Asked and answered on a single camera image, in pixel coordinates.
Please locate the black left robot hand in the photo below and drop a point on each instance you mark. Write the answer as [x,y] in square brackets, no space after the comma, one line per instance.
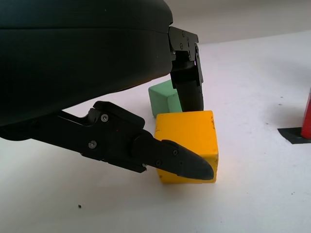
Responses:
[73,60]

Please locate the green wooden block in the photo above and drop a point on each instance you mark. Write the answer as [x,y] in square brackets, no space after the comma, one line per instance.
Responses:
[161,99]

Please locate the yellow wooden block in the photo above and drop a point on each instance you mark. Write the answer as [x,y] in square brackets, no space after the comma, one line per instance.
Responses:
[189,131]

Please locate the red wooden block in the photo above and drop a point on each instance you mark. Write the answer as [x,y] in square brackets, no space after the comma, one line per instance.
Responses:
[307,116]

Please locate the black tape strip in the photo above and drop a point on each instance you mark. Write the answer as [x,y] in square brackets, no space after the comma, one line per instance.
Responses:
[291,136]

